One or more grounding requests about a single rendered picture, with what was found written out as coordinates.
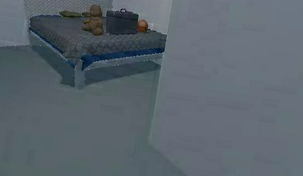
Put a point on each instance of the orange basketball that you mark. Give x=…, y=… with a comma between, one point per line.
x=142, y=26

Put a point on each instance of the dark grey suitcase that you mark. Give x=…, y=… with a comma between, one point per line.
x=121, y=22

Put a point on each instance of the brown teddy bear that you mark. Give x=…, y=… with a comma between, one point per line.
x=94, y=21

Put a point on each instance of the grey quilted bed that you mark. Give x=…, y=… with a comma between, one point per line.
x=76, y=38

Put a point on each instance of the green pillow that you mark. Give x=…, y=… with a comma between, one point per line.
x=70, y=14

